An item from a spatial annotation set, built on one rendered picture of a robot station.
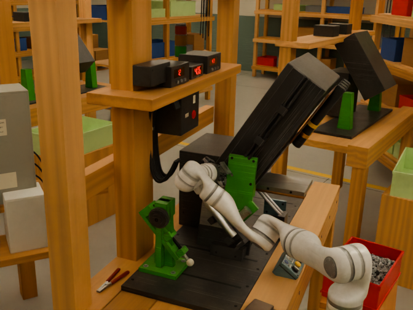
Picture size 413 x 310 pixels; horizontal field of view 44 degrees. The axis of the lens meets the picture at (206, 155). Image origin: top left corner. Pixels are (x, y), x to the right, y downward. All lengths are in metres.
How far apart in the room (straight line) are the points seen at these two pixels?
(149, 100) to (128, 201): 0.44
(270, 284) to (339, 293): 0.50
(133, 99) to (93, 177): 0.32
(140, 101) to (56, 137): 0.32
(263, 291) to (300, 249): 0.39
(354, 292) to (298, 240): 0.21
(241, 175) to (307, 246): 0.62
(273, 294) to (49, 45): 1.07
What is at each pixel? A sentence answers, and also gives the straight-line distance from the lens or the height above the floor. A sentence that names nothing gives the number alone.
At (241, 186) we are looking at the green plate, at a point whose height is 1.16.
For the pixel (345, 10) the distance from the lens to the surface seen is 10.58.
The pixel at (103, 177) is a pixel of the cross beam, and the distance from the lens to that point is 1.85.
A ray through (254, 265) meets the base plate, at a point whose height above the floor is 0.90.
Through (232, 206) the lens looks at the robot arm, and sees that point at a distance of 1.66.
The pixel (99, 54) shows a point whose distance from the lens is 11.92.
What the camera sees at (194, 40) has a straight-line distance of 8.51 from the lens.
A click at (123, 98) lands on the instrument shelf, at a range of 1.69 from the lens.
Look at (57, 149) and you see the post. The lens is 1.50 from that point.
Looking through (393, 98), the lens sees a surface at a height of 0.83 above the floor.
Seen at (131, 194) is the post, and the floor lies 1.16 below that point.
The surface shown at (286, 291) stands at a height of 0.90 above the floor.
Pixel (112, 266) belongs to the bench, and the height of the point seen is 0.88.
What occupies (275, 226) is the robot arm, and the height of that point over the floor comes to 1.18.
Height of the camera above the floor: 1.89
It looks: 18 degrees down
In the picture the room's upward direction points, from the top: 1 degrees clockwise
